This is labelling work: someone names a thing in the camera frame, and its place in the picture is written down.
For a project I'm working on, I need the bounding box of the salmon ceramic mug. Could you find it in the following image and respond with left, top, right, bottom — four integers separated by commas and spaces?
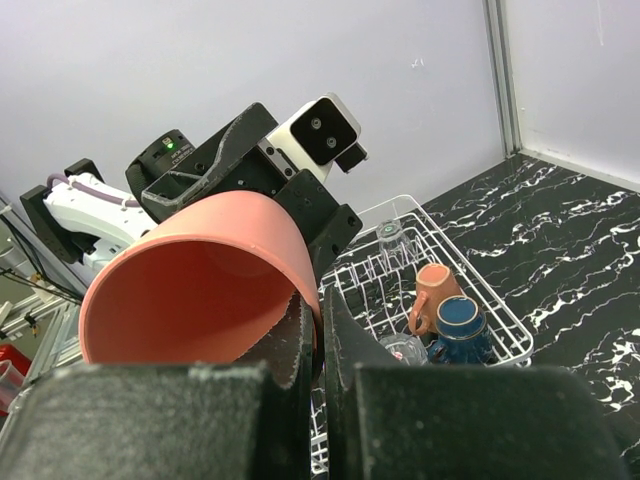
408, 263, 462, 336

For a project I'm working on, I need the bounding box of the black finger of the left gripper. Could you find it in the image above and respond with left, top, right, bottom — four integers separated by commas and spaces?
140, 102, 278, 223

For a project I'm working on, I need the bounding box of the small clear faceted glass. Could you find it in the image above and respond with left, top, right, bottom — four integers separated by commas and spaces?
376, 219, 418, 271

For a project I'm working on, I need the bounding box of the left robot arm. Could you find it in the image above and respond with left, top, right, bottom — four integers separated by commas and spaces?
20, 94, 368, 275

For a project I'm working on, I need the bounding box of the dark blue glass mug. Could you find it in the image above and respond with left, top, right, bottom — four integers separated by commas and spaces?
427, 295, 494, 364

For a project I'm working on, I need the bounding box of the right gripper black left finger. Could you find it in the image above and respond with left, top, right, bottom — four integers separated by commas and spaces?
1, 296, 313, 479

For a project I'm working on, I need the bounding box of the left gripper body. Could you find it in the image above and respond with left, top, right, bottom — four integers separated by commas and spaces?
124, 102, 364, 274

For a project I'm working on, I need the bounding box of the clear glass tumbler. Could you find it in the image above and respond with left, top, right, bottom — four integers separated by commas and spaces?
379, 333, 428, 366

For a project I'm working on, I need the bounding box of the white wire dish rack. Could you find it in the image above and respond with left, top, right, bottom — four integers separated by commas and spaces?
309, 194, 534, 476

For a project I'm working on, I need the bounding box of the pink plastic cup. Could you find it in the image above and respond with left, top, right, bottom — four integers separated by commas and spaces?
79, 191, 322, 364

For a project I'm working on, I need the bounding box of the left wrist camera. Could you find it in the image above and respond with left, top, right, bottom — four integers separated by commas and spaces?
266, 92, 368, 184

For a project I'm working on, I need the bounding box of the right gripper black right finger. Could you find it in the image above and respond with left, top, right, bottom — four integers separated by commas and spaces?
322, 287, 630, 479

